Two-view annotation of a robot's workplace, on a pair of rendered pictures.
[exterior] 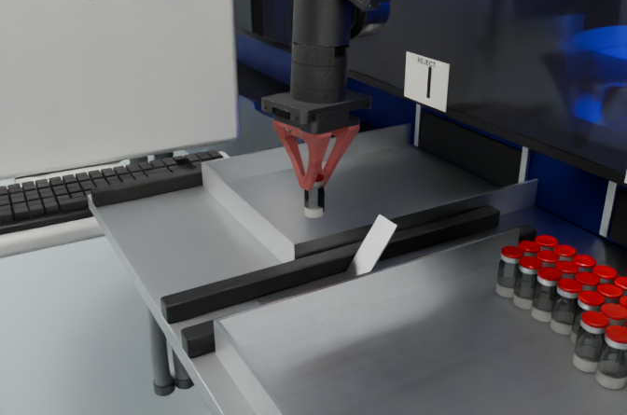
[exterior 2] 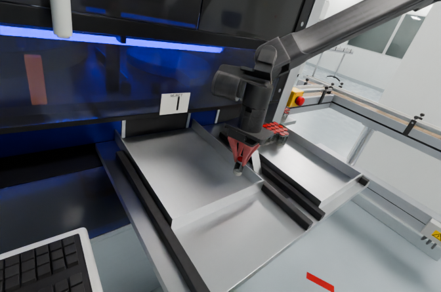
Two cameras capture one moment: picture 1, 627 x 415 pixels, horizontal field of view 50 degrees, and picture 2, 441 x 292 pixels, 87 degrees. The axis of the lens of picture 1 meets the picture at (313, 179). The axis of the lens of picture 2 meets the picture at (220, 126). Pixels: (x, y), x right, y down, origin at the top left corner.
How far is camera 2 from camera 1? 0.96 m
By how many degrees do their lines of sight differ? 92
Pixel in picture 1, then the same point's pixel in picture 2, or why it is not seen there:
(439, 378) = (296, 166)
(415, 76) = (168, 104)
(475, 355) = (284, 159)
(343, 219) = (212, 172)
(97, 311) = not seen: outside the picture
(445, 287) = not seen: hidden behind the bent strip
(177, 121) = not seen: outside the picture
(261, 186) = (174, 200)
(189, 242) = (245, 229)
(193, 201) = (195, 234)
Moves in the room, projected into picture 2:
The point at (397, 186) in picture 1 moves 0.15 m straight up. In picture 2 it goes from (176, 153) to (183, 105)
